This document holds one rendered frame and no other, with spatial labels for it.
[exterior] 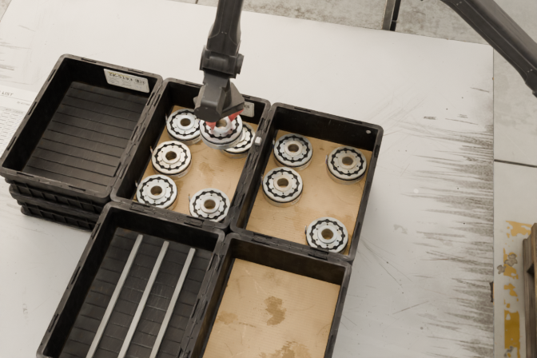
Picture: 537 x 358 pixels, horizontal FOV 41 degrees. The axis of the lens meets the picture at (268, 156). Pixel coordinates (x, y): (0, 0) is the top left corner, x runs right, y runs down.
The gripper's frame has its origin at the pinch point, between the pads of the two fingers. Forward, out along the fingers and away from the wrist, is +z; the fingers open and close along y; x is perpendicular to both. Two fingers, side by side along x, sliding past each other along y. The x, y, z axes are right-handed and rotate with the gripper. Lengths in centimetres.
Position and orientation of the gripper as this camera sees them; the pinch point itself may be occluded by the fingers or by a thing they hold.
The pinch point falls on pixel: (220, 121)
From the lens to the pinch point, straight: 168.9
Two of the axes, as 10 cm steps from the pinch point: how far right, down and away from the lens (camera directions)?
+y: 8.7, -4.2, 2.6
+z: -0.1, 5.1, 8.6
